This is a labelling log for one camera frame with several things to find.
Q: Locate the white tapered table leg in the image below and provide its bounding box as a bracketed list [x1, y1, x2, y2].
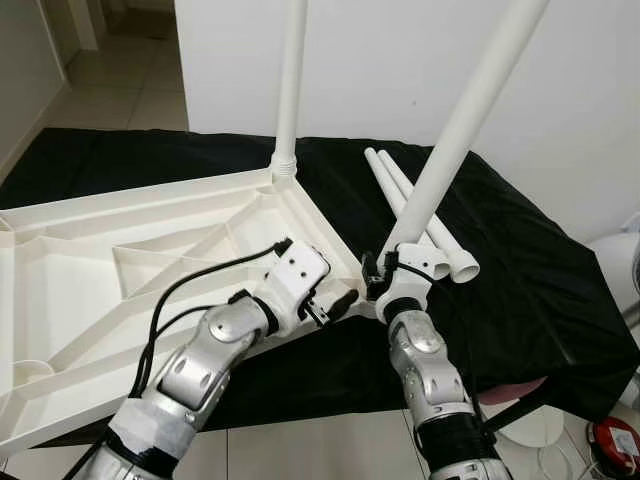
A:
[272, 0, 308, 181]
[365, 146, 453, 281]
[385, 0, 553, 263]
[378, 147, 481, 284]

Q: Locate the white plastic children table top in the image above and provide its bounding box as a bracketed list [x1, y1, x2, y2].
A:
[0, 160, 373, 456]

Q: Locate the black table cloth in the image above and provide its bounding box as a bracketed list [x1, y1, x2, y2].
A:
[0, 127, 640, 431]

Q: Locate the pink rounded object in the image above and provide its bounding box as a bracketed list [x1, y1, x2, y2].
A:
[480, 375, 551, 404]

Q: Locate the black metal table leg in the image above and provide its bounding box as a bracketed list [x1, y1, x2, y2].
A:
[485, 385, 571, 433]

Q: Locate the red round floor device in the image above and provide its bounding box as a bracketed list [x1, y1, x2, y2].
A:
[588, 418, 640, 476]

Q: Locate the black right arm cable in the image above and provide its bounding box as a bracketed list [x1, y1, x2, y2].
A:
[385, 252, 446, 286]

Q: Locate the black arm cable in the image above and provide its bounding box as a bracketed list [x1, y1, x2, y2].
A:
[385, 252, 446, 286]
[60, 238, 293, 480]

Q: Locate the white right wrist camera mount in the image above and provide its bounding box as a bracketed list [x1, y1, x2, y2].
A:
[378, 240, 451, 323]

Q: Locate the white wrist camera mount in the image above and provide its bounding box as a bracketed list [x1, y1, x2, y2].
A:
[378, 240, 451, 323]
[258, 240, 333, 336]

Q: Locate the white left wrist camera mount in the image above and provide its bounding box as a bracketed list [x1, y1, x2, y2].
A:
[258, 240, 333, 336]

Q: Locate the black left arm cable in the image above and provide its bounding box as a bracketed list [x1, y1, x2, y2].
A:
[60, 238, 293, 480]

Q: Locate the white floor cable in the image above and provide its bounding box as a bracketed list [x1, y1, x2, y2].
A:
[545, 440, 601, 480]

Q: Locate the white door frame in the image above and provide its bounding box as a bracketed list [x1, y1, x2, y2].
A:
[40, 0, 106, 51]

